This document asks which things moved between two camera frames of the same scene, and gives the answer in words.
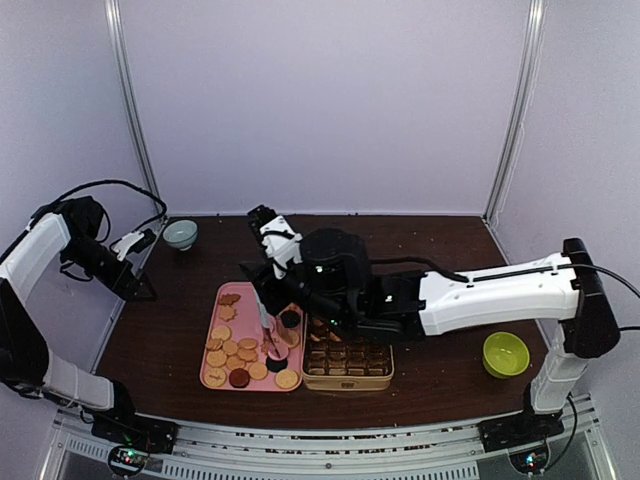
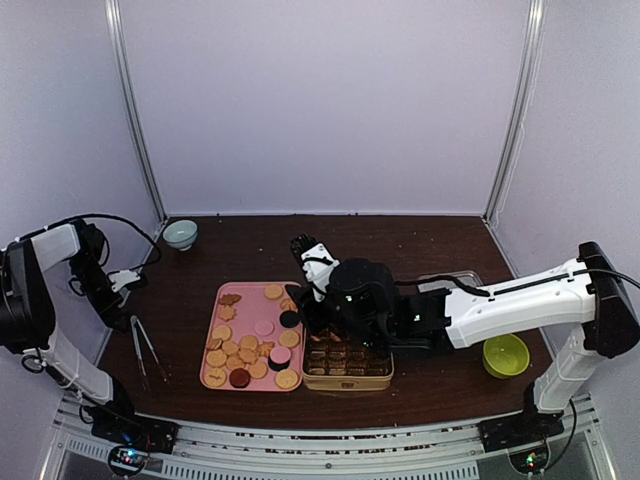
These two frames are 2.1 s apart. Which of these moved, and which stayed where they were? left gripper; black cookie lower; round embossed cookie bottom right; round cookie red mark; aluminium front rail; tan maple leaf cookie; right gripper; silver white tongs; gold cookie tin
Moved: silver white tongs; right gripper; left gripper
Stayed: gold cookie tin; tan maple leaf cookie; round embossed cookie bottom right; black cookie lower; aluminium front rail; round cookie red mark
